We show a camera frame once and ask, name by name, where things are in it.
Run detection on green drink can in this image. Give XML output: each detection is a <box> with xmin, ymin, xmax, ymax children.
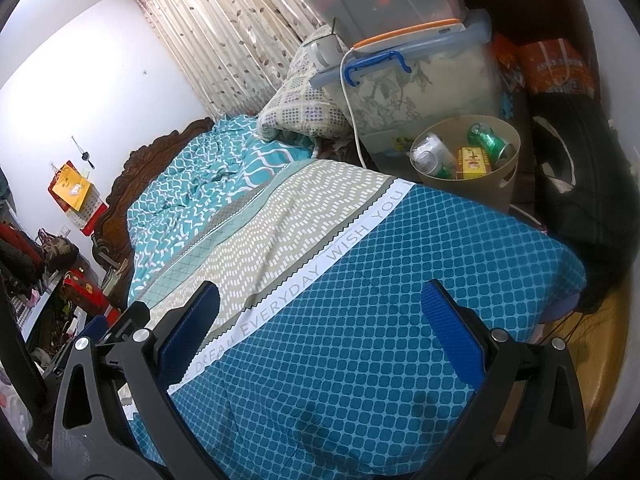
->
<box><xmin>467</xmin><ymin>122</ymin><xmax>516</xmax><ymax>161</ymax></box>

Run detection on clear plastic bottle green label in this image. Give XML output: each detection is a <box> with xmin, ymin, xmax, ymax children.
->
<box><xmin>411</xmin><ymin>132</ymin><xmax>457</xmax><ymax>180</ymax></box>

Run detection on dark red hanging clothes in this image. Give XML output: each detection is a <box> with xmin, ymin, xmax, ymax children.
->
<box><xmin>0</xmin><ymin>222</ymin><xmax>43</xmax><ymax>281</ymax></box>

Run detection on red yellow wall calendar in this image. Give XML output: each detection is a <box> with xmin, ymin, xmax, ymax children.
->
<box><xmin>47</xmin><ymin>160</ymin><xmax>110</xmax><ymax>236</ymax></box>

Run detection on dark wooden cabinet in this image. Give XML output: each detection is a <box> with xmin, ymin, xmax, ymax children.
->
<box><xmin>450</xmin><ymin>0</ymin><xmax>601</xmax><ymax>51</ymax></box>

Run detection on beige trash bin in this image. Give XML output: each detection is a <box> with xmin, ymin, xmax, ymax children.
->
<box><xmin>409</xmin><ymin>116</ymin><xmax>522</xmax><ymax>213</ymax></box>

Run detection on black bag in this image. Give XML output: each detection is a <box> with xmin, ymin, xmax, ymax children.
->
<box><xmin>527</xmin><ymin>92</ymin><xmax>636</xmax><ymax>281</ymax></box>

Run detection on beige leaf print curtain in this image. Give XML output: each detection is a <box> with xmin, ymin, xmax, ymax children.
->
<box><xmin>131</xmin><ymin>0</ymin><xmax>326</xmax><ymax>121</ymax></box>

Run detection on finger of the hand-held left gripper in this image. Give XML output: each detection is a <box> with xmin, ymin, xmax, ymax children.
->
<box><xmin>106</xmin><ymin>304</ymin><xmax>152</xmax><ymax>345</ymax></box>
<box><xmin>77</xmin><ymin>316</ymin><xmax>111</xmax><ymax>345</ymax></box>

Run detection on clear storage box blue handle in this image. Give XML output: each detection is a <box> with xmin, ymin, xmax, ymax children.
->
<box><xmin>309</xmin><ymin>10</ymin><xmax>506</xmax><ymax>171</ymax></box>

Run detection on teal white patterned quilt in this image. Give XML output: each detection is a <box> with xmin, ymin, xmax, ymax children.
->
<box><xmin>125</xmin><ymin>114</ymin><xmax>321</xmax><ymax>306</ymax></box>

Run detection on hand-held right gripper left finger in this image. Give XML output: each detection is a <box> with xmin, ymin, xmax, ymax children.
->
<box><xmin>50</xmin><ymin>280</ymin><xmax>221</xmax><ymax>480</ymax></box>

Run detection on red gift bag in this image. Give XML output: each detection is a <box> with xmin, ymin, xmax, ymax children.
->
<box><xmin>62</xmin><ymin>269</ymin><xmax>121</xmax><ymax>318</ymax></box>

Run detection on camouflage handbag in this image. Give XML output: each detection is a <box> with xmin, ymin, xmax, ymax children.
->
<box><xmin>36</xmin><ymin>228</ymin><xmax>80</xmax><ymax>271</ymax></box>

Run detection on yellow cardboard box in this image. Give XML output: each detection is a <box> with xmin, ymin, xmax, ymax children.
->
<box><xmin>455</xmin><ymin>146</ymin><xmax>493</xmax><ymax>181</ymax></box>

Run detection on white cable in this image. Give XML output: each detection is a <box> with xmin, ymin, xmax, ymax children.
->
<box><xmin>340</xmin><ymin>47</ymin><xmax>366</xmax><ymax>168</ymax></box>

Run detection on blue beige patterned bedspread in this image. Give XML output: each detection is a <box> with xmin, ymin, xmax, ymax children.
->
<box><xmin>117</xmin><ymin>159</ymin><xmax>588</xmax><ymax>480</ymax></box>

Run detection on carved wooden headboard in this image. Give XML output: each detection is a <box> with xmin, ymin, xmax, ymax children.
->
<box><xmin>90</xmin><ymin>117</ymin><xmax>216</xmax><ymax>271</ymax></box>

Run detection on grey metal shelf rack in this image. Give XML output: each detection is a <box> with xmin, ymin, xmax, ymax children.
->
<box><xmin>10</xmin><ymin>280</ymin><xmax>101</xmax><ymax>376</ymax></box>

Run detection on white charger device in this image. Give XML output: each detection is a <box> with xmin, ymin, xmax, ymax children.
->
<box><xmin>305</xmin><ymin>30</ymin><xmax>346</xmax><ymax>68</ymax></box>

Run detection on dark hanging wall ornament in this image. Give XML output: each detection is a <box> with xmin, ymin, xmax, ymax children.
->
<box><xmin>71</xmin><ymin>135</ymin><xmax>96</xmax><ymax>168</ymax></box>

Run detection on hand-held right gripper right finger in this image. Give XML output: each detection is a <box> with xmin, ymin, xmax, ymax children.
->
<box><xmin>421</xmin><ymin>280</ymin><xmax>587</xmax><ymax>480</ymax></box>

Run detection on orange shopping bag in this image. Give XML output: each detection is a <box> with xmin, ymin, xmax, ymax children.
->
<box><xmin>492</xmin><ymin>35</ymin><xmax>596</xmax><ymax>96</ymax></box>

